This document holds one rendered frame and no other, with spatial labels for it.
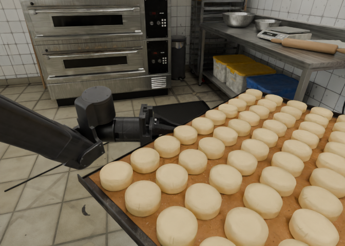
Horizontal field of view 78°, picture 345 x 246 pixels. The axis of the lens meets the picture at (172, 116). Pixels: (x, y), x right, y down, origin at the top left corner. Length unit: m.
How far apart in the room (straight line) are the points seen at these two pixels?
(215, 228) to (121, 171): 0.16
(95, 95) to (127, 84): 2.38
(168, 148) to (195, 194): 0.11
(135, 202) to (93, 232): 1.24
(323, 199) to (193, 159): 0.19
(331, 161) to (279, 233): 0.19
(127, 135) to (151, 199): 0.20
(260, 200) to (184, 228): 0.12
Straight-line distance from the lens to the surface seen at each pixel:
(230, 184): 0.34
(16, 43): 3.93
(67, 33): 2.66
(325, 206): 0.37
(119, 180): 0.33
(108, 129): 0.47
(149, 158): 0.37
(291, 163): 0.42
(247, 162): 0.39
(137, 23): 2.61
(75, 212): 1.67
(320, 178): 0.42
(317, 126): 0.59
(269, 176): 0.38
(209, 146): 0.41
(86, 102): 0.43
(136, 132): 0.46
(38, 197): 1.87
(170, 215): 0.29
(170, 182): 0.33
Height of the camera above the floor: 1.26
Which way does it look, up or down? 31 degrees down
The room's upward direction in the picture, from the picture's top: straight up
